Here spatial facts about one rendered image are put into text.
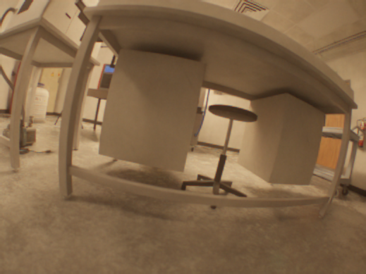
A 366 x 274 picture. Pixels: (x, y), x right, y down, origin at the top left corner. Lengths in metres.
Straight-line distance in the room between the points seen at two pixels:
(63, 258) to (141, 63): 0.92
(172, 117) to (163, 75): 0.24
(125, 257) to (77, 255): 0.16
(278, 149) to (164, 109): 0.76
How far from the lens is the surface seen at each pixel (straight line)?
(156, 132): 0.81
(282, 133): 1.08
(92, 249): 0.59
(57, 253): 0.59
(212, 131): 4.00
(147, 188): 0.62
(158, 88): 0.83
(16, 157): 1.10
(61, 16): 1.26
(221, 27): 0.68
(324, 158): 3.89
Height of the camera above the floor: 0.45
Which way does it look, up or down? 5 degrees down
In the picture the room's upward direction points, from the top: 12 degrees clockwise
